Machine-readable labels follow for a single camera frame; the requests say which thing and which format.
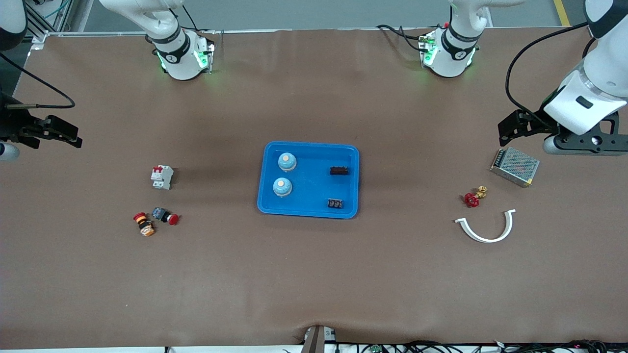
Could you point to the brown table mat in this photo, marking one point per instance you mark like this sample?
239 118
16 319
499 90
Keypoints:
314 284

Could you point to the blue call bell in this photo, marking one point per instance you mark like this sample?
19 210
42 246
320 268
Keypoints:
287 162
282 187

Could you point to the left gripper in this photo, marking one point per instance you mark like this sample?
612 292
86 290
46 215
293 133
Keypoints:
536 124

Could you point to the white circuit breaker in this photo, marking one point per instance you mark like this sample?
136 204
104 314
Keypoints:
162 177

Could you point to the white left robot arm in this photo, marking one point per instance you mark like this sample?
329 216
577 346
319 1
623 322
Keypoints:
454 54

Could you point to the red emergency stop button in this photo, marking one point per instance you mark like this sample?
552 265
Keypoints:
167 216

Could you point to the aluminium frame post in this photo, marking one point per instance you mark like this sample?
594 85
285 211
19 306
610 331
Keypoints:
39 39

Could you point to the blue plastic tray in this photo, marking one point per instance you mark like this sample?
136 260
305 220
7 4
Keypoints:
309 196

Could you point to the black three-hole connector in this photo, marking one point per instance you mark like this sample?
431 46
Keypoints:
335 203

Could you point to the white curved plastic clamp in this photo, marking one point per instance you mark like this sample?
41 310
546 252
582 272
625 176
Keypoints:
483 239

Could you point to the metal mesh power supply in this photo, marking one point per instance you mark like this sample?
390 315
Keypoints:
515 166

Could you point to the grey camera stand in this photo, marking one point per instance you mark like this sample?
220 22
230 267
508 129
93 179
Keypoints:
316 339

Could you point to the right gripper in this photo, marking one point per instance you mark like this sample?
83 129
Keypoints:
11 122

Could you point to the orange red push button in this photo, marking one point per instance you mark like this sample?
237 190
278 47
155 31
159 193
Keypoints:
144 224

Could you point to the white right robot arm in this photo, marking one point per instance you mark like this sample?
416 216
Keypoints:
181 54

